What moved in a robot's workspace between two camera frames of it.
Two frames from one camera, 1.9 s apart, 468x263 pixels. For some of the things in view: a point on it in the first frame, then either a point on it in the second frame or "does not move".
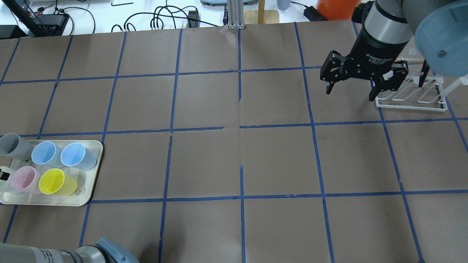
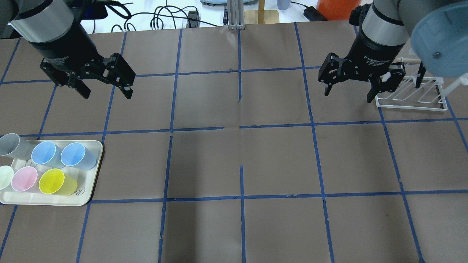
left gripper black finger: x=5 y=176 → x=70 y=57
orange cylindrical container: x=332 y=10 does not move
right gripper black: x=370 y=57 does not move
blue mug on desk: x=283 y=4 does not move
